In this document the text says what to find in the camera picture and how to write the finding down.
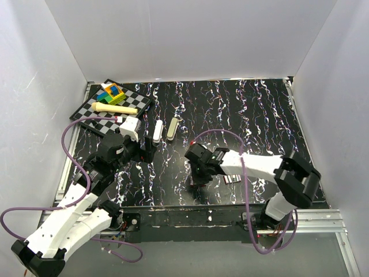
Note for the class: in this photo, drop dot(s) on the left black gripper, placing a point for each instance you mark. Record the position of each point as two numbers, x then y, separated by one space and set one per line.
146 153

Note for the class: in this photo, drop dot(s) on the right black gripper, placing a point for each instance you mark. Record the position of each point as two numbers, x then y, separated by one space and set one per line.
198 180

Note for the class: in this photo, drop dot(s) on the white stapler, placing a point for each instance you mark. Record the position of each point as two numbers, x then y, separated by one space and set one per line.
158 131

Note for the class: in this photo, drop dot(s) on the grey beige stapler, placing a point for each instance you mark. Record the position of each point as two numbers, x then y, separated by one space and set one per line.
172 129

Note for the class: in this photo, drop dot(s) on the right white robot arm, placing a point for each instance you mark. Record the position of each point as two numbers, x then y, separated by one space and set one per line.
295 177

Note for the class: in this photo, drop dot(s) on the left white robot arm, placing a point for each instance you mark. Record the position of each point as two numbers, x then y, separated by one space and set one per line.
46 251

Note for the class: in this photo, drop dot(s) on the colourful toy block stack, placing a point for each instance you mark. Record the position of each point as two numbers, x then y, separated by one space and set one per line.
112 94

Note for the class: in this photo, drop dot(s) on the wooden cylinder peg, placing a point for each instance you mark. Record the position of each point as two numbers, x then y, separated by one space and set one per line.
100 107

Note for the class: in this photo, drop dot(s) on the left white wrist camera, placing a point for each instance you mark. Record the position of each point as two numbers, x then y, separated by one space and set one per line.
130 127

